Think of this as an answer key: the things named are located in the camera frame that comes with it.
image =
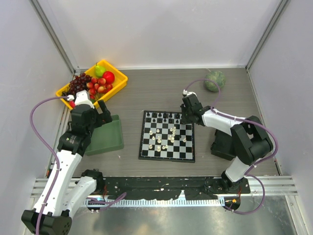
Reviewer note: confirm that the red mango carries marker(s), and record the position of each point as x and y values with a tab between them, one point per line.
72	104

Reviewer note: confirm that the black white chessboard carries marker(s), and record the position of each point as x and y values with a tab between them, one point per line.
164	119

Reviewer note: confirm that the white cable duct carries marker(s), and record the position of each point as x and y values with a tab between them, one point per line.
180	202

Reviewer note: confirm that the red apple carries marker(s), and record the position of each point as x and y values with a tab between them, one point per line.
109	77

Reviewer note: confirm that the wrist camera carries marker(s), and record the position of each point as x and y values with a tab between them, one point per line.
186	93
82	97

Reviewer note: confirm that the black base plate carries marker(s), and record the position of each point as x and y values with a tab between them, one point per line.
166	188

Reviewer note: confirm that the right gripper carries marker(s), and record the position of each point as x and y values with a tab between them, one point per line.
184	119

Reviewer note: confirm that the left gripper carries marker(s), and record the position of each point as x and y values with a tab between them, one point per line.
105	118

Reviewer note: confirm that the green pear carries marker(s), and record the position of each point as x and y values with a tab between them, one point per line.
99	70

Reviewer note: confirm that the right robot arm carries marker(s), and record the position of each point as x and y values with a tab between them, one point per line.
243	139

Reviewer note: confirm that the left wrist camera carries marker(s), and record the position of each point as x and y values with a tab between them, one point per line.
82	97

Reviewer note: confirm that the black grape bunch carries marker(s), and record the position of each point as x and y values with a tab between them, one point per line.
65	93

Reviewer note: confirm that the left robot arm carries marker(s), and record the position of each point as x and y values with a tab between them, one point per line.
53	212

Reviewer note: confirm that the green plastic tray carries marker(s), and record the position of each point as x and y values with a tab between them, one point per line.
106	138

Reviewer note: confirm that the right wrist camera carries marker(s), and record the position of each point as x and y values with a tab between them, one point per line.
186	93

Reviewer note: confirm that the purple grape bunch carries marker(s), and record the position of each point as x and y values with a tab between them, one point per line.
79	83

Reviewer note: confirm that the green melon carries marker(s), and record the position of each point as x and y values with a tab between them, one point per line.
215	80

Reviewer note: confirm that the white chess piece cluster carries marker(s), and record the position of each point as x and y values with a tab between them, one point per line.
170	139

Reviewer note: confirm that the black plastic box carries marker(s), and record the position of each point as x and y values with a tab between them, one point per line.
223	146

